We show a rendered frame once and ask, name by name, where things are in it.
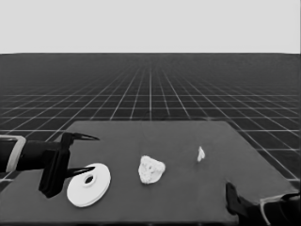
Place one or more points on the white round carrier with pins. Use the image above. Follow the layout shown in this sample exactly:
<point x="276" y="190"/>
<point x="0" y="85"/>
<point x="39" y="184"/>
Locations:
<point x="156" y="177"/>

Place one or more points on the small white toothed gear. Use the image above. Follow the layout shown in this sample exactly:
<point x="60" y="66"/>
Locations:
<point x="161" y="169"/>
<point x="145" y="179"/>
<point x="149" y="172"/>
<point x="143" y="161"/>

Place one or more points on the small white T-shaped piece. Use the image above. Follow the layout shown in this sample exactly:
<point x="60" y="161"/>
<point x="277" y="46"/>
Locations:
<point x="200" y="154"/>

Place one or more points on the large thick white disc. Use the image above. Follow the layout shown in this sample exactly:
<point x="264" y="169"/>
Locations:
<point x="78" y="191"/>

